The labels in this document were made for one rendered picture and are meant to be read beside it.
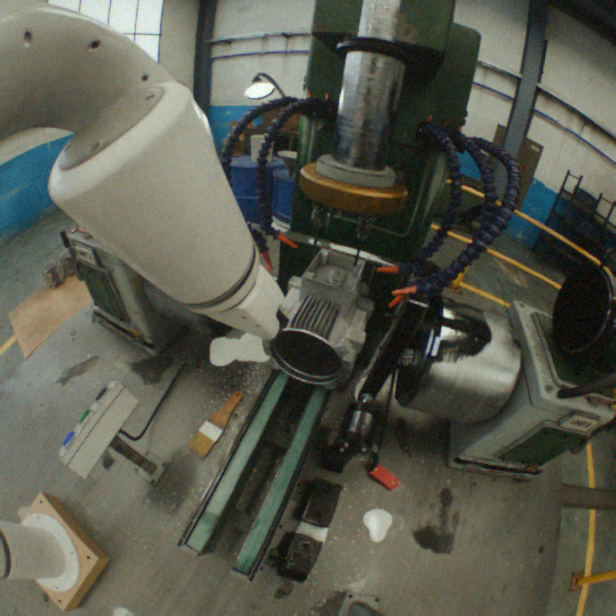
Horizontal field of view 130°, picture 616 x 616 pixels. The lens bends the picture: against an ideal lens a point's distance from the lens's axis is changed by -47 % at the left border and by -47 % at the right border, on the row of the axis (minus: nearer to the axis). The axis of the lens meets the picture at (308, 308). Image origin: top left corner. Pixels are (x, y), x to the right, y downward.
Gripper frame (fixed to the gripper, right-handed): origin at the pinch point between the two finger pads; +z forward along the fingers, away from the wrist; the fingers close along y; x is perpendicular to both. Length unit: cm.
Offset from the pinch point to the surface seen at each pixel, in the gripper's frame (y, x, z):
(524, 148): 235, 476, 199
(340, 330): 10.9, 5.9, 13.5
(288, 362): 2.2, -2.2, 23.4
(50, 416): -56, -47, 15
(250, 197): -102, 124, 137
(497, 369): 40.8, 6.4, 7.4
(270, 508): 10.7, -29.6, 11.6
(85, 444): -16.8, -28.6, -5.7
